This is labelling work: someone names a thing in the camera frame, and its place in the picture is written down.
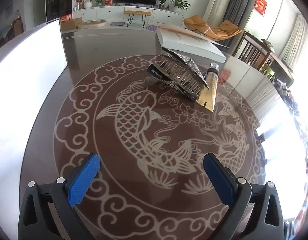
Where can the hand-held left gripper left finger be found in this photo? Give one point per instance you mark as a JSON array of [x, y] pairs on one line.
[[82, 180]]

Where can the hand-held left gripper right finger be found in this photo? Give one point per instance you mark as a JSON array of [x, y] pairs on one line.
[[220, 180]]

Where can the gold cream tube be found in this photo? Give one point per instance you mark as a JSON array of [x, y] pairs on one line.
[[208, 95]]

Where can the rhinestone hair clip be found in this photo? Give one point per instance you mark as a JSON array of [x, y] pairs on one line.
[[179, 75]]

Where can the green stool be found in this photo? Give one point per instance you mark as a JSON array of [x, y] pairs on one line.
[[267, 72]]

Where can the wooden chair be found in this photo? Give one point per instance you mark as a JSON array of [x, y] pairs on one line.
[[253, 52]]

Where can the flat white box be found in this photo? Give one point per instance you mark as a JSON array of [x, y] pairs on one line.
[[188, 42]]

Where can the orange lounge chair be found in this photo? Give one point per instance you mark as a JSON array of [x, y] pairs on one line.
[[213, 30]]

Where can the beige round floor cushion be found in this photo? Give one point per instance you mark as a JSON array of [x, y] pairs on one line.
[[92, 25]]

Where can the white sheer curtain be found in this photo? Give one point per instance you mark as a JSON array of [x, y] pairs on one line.
[[293, 42]]

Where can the cardboard box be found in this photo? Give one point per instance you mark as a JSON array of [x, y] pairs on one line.
[[71, 23]]

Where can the purple floor mat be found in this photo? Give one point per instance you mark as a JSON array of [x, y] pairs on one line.
[[152, 28]]

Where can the white television cabinet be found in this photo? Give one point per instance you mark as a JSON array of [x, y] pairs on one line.
[[106, 13]]

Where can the grey curtain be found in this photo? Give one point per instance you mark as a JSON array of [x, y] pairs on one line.
[[240, 7]]

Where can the orange bench stool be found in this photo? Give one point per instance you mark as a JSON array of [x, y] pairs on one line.
[[137, 12]]

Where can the large green potted plant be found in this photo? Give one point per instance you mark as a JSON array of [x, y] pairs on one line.
[[179, 3]]

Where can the red gift box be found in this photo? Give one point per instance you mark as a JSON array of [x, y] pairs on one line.
[[109, 0]]

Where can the dark display cabinet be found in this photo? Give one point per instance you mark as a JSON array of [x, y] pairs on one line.
[[59, 0]]

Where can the small potted plant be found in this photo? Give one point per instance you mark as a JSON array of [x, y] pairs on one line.
[[162, 3]]

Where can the red wall decoration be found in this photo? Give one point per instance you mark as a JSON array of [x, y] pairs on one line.
[[260, 5]]

